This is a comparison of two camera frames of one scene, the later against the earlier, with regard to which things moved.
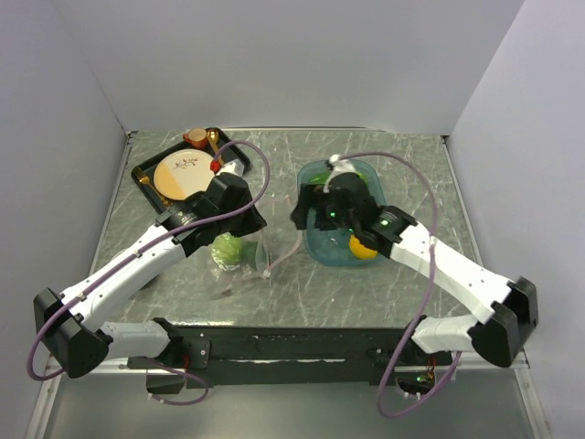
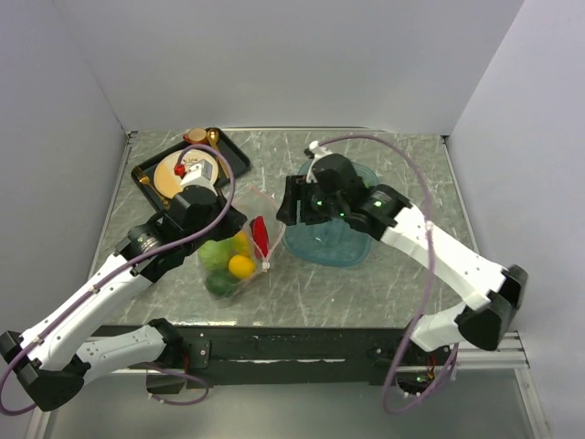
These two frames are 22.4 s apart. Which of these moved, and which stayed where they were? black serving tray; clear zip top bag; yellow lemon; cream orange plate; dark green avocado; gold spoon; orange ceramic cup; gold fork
Moved: dark green avocado; clear zip top bag; yellow lemon
Stayed: black serving tray; orange ceramic cup; gold spoon; gold fork; cream orange plate
